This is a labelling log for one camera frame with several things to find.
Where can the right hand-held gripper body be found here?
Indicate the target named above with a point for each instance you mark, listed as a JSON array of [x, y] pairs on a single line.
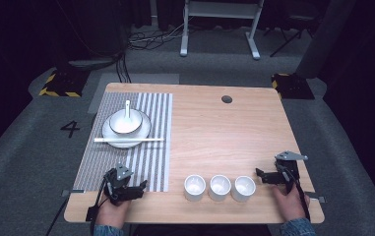
[[288, 165]]

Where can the person's left hand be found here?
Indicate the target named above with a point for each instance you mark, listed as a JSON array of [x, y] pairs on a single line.
[[111, 213]]

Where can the white plate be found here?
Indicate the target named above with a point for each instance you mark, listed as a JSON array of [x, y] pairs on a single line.
[[144, 131]]

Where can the black stand legs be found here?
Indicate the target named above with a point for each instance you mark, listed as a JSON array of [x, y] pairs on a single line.
[[290, 32]]

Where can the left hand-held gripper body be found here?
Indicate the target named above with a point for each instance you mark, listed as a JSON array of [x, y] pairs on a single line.
[[117, 185]]

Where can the white chopstick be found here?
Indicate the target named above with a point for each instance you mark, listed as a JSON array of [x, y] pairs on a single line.
[[136, 139], [101, 141]]

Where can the black desk grommet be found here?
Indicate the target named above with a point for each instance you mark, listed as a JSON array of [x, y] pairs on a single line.
[[227, 99]]

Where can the grey column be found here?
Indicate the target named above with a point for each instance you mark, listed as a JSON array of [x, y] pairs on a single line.
[[326, 36]]

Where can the grey table edge clamp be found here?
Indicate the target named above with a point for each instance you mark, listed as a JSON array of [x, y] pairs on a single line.
[[73, 192], [318, 198]]

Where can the person's right hand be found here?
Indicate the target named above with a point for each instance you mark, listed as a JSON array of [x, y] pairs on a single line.
[[290, 205]]

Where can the grey striped placemat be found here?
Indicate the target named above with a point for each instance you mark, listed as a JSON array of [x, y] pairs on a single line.
[[149, 164]]

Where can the white ceramic spoon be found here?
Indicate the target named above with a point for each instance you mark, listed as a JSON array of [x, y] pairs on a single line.
[[127, 113]]

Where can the white bowl with dark rim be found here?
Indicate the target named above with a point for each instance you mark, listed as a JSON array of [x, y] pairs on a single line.
[[121, 124]]

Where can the white cup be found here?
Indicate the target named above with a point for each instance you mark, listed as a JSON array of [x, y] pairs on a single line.
[[243, 188], [219, 187], [194, 187]]

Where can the white desk frame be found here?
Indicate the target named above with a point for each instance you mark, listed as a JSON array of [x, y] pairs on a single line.
[[221, 10]]

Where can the black base with hazard tape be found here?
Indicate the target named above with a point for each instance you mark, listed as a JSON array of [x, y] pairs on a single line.
[[293, 87], [65, 83]]

